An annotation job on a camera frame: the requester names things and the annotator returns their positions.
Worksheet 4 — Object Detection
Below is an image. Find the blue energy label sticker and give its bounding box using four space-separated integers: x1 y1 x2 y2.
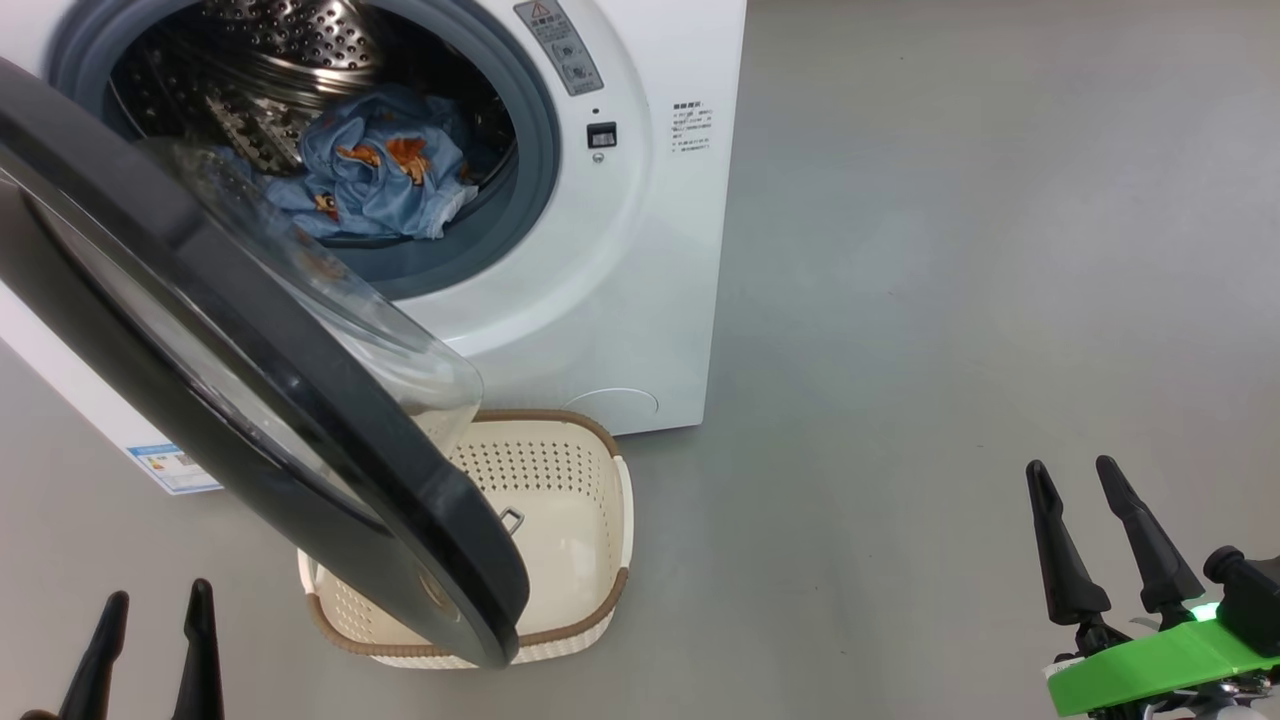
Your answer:
128 443 223 496

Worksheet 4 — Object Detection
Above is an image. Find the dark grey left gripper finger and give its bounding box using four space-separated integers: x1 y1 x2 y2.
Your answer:
60 590 129 720
172 578 224 720

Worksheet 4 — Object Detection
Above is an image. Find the printed text label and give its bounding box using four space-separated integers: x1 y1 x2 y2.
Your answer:
672 100 714 153

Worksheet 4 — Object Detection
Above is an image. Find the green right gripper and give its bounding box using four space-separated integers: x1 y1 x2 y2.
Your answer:
1026 455 1280 720

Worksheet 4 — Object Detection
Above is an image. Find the round black glass washer door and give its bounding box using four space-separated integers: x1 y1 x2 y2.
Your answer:
0 58 531 669

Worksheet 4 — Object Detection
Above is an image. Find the stainless steel washing machine drum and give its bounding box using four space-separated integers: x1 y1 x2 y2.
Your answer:
105 0 516 186

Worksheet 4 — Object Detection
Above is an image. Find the blue cartoon print garment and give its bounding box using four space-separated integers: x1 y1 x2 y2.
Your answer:
215 85 479 241

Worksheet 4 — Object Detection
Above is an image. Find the grey warning sticker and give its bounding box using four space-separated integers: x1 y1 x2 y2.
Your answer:
514 0 605 97

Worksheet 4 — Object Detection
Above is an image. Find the white front-load washing machine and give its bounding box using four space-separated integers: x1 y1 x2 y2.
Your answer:
0 0 748 497

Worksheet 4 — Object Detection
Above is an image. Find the round white filter cover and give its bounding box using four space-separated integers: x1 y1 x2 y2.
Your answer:
588 388 661 421

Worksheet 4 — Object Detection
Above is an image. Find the grey rubber door gasket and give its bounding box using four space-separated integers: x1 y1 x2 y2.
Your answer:
45 0 561 301

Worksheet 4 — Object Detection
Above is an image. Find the cream perforated laundry basket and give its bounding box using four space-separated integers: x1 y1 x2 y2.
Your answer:
298 408 634 669

